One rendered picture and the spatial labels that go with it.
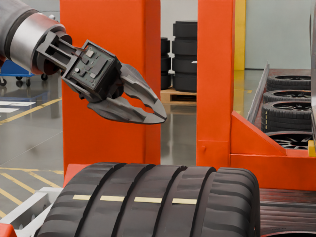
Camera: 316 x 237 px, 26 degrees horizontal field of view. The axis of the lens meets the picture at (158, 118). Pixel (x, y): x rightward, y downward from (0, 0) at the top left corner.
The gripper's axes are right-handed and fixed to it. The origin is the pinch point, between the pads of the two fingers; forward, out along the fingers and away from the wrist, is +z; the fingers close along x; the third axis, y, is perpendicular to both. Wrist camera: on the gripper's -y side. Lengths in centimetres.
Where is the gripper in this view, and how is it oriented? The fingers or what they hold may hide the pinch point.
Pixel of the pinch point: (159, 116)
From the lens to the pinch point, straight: 103.8
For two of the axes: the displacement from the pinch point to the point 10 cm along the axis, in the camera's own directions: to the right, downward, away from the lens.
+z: 8.3, 4.9, -2.8
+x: 5.4, -8.3, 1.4
